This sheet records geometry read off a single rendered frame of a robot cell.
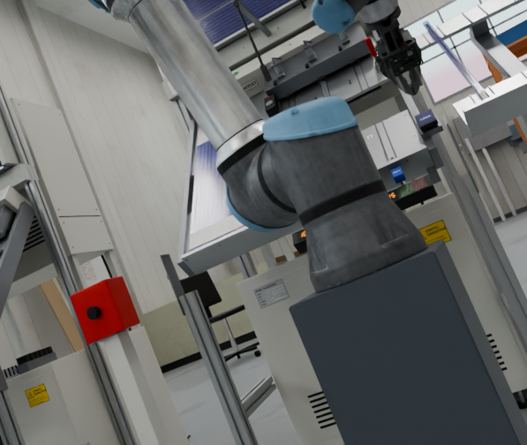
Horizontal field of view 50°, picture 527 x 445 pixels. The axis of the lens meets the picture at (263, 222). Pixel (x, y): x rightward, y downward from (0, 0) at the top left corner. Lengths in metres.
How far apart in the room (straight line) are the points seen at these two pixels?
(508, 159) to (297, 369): 9.60
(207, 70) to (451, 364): 0.51
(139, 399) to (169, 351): 6.06
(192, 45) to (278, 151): 0.23
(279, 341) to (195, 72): 1.08
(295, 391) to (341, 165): 1.18
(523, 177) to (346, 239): 10.48
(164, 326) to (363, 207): 7.17
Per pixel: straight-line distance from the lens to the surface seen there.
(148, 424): 1.80
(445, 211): 1.64
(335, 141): 0.69
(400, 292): 0.64
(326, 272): 0.68
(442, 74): 11.30
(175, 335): 7.74
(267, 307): 1.75
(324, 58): 1.78
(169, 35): 0.86
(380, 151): 1.41
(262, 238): 1.42
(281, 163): 0.72
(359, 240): 0.66
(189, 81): 0.85
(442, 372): 0.66
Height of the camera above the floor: 0.59
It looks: 6 degrees up
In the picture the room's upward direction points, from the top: 23 degrees counter-clockwise
